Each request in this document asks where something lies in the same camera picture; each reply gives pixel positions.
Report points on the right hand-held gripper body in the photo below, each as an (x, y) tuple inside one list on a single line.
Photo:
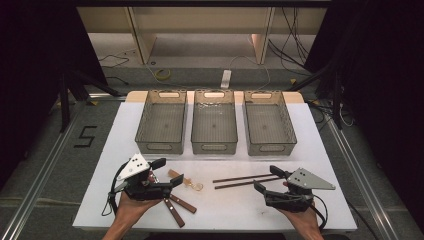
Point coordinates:
[(293, 200)]

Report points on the aluminium floor rail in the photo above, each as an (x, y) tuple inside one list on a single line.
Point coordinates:
[(363, 186), (33, 186)]

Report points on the black metal stand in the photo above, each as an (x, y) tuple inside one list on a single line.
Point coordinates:
[(337, 100), (64, 100)]

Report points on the grey mesh basket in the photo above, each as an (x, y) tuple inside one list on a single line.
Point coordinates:
[(268, 126), (214, 126), (161, 126)]

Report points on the person's right hand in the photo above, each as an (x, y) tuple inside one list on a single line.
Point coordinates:
[(306, 221)]

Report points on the black curtain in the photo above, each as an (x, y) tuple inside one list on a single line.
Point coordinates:
[(30, 66), (390, 83)]

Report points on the white power strip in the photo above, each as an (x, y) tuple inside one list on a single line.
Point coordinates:
[(226, 79)]

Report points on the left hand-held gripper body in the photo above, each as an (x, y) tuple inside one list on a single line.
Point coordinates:
[(140, 186)]

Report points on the person's left hand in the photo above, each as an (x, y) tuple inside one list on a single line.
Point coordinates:
[(131, 208)]

